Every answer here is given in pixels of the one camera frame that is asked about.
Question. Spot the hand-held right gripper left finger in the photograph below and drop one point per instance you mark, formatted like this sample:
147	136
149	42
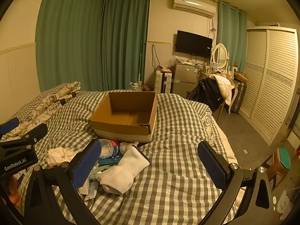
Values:
85	166

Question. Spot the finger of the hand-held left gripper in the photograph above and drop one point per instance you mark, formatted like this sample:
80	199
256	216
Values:
35	132
9	124

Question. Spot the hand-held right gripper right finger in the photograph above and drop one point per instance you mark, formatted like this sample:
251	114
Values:
212	166

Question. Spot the pale face mask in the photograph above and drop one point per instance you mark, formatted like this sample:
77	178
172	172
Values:
95	171

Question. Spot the blue packet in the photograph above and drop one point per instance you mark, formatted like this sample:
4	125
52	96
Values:
107	161

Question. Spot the small printed sachet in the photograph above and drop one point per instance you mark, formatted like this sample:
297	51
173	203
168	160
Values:
90	189

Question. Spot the clear plastic bottle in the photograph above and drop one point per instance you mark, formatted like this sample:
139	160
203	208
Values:
106	148

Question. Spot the white cloth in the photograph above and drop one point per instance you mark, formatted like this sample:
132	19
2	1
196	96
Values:
59	154

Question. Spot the brown cardboard box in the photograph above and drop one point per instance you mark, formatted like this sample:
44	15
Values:
121	127

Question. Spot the person's left hand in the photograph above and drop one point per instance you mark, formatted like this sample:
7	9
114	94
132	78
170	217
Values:
13	193

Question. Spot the floral quilt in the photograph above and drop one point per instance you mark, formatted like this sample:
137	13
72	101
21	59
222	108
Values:
39	107

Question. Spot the grey checkered duvet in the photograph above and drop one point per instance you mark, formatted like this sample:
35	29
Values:
175	192

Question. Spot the green seat stool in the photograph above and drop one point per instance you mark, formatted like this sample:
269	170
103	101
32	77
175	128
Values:
282	157

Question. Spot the black jacket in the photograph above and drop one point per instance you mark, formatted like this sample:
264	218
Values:
206	93

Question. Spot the dark checked suitcase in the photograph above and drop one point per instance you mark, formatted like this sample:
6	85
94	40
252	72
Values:
239	96

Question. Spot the white plastic bag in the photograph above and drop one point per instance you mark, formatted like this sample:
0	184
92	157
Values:
284	201

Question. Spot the white padded jacket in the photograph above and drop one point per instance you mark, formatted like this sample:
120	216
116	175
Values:
225	84

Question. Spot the silver small fridge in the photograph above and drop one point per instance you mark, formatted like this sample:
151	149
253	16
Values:
184	77

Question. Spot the clear water jug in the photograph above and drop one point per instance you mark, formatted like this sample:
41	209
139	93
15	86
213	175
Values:
136	87

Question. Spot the brown bag on suitcase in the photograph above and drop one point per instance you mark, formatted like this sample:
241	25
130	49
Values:
241	76

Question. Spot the wooden dressing table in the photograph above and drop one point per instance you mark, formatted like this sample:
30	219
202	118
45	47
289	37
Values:
205	71

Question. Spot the white ribbed suitcase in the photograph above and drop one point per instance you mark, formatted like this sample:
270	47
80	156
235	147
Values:
163	82

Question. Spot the wide green curtain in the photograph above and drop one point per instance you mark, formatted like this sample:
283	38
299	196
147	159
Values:
70	39

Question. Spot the floral patterned bag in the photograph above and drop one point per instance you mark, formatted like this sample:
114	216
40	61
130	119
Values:
148	88

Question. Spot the white louvred wardrobe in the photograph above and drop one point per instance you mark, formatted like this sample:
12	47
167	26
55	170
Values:
269	79

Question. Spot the white oval mirror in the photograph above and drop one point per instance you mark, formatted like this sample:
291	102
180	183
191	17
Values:
220	54

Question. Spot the white mop pole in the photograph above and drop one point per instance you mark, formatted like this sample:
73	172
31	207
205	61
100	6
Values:
140	63

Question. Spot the narrow green curtain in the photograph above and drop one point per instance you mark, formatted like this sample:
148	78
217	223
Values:
126	39

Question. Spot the light green window curtain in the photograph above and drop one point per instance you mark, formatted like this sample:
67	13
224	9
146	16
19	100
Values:
230	35

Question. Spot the white air conditioner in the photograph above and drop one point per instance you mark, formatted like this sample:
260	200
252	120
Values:
193	4

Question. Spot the black wall television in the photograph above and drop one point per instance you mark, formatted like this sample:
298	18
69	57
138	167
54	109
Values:
193	44

